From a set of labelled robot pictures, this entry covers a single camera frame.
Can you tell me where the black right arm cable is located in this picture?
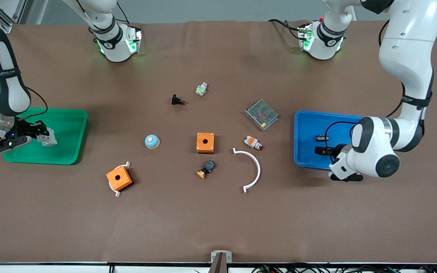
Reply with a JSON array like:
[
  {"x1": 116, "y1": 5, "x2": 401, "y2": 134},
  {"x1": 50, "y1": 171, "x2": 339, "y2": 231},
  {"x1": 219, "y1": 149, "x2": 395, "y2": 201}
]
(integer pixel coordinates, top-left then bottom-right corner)
[{"x1": 17, "y1": 86, "x2": 49, "y2": 122}]

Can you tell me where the tangled black cable bundle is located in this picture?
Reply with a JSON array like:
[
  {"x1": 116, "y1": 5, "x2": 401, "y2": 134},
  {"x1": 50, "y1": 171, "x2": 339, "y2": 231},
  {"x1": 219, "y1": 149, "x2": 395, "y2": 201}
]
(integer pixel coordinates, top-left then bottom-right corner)
[{"x1": 251, "y1": 264, "x2": 437, "y2": 273}]

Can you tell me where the aluminium frame profile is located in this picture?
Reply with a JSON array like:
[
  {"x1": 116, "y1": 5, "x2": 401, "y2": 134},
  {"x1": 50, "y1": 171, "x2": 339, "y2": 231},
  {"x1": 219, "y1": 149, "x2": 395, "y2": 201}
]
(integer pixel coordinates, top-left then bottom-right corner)
[{"x1": 0, "y1": 0, "x2": 29, "y2": 34}]

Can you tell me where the metal mesh power supply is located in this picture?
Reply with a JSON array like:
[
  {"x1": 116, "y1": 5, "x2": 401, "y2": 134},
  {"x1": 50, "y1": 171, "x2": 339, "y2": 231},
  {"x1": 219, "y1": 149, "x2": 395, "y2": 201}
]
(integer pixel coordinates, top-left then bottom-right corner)
[{"x1": 244, "y1": 99, "x2": 280, "y2": 132}]

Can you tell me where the green plastic tray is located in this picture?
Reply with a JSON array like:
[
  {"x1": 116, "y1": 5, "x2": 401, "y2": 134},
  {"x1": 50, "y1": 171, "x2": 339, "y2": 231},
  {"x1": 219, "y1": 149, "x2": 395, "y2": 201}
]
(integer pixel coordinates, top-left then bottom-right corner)
[{"x1": 3, "y1": 108, "x2": 88, "y2": 165}]

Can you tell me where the white table edge rail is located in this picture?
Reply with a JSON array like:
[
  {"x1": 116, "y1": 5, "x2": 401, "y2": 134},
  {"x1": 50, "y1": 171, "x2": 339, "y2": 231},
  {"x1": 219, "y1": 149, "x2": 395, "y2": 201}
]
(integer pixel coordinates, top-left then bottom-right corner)
[{"x1": 0, "y1": 262, "x2": 437, "y2": 273}]

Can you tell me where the yellow mushroom push button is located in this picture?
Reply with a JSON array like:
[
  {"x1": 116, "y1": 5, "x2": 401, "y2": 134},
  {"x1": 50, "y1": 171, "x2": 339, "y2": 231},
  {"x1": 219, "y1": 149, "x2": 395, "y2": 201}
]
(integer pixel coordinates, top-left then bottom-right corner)
[{"x1": 197, "y1": 160, "x2": 216, "y2": 179}]

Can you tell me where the black left base cable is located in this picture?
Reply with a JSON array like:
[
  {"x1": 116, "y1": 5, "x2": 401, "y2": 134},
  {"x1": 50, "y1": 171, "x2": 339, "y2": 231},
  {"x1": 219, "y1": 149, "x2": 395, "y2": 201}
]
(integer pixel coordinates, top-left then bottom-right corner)
[{"x1": 268, "y1": 18, "x2": 303, "y2": 40}]

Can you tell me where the white circuit breaker red switch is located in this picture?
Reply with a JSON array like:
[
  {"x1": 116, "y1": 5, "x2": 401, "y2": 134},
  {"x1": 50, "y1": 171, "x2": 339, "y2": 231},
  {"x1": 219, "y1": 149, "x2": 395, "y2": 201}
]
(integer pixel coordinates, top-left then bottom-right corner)
[{"x1": 36, "y1": 128, "x2": 58, "y2": 147}]

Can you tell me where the brown table cover sheet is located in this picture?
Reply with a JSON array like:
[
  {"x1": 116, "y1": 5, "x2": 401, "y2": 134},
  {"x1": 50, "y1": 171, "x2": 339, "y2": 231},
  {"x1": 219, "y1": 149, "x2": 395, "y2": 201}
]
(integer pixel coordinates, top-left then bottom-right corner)
[{"x1": 0, "y1": 21, "x2": 437, "y2": 264}]

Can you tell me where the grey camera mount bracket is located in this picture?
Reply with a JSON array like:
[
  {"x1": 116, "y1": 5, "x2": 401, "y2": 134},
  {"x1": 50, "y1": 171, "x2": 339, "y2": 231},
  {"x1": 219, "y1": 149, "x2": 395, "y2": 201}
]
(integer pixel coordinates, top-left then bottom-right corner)
[{"x1": 208, "y1": 251, "x2": 233, "y2": 273}]

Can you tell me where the blue plastic tray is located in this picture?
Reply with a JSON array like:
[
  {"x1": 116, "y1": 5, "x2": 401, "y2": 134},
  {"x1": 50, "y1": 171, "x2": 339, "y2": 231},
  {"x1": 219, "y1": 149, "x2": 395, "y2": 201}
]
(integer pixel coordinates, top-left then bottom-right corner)
[{"x1": 294, "y1": 110, "x2": 364, "y2": 170}]

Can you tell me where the orange white red switch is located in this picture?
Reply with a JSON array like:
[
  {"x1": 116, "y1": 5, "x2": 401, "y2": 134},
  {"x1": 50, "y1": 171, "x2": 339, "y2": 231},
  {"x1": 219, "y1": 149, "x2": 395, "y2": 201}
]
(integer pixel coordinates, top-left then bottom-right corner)
[{"x1": 244, "y1": 136, "x2": 264, "y2": 151}]

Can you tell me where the orange button box with hole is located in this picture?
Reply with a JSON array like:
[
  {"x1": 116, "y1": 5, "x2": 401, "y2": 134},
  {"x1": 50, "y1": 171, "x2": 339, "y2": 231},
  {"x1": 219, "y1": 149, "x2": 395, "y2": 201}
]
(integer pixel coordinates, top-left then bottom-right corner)
[
  {"x1": 106, "y1": 166, "x2": 134, "y2": 191},
  {"x1": 196, "y1": 132, "x2": 215, "y2": 154}
]

